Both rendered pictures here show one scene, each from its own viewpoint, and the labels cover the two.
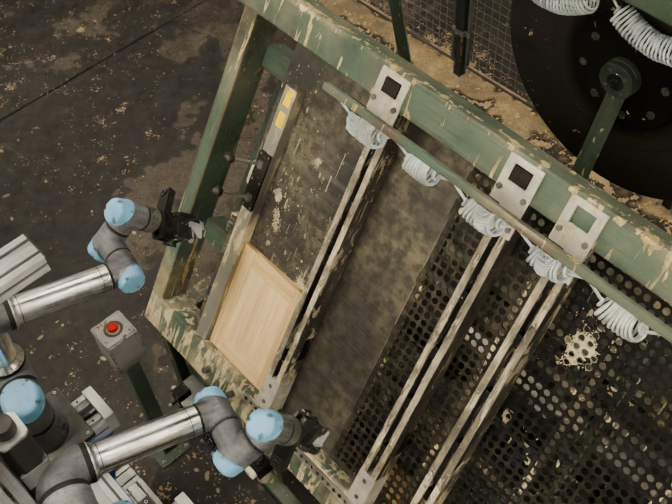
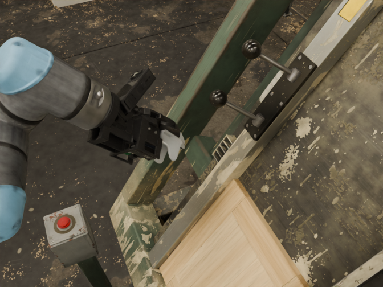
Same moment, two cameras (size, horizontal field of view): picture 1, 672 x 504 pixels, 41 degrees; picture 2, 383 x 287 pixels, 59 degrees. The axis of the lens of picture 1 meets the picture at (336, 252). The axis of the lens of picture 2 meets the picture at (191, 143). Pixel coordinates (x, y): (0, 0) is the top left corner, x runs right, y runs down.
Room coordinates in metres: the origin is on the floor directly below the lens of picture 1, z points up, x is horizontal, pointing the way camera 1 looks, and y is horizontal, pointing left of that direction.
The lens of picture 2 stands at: (1.32, 0.28, 1.92)
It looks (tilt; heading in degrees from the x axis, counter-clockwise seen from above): 50 degrees down; 13
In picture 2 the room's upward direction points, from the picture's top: straight up
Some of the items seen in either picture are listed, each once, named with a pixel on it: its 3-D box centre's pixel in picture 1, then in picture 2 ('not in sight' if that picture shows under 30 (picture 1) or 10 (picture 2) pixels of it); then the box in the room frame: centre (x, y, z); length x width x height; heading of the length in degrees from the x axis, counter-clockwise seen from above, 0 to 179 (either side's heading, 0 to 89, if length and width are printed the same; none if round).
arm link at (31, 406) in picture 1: (25, 404); not in sight; (1.29, 0.94, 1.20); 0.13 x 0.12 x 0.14; 28
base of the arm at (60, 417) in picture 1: (39, 424); not in sight; (1.28, 0.93, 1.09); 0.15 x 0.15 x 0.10
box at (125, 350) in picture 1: (119, 342); (72, 236); (1.71, 0.78, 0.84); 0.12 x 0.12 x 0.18; 38
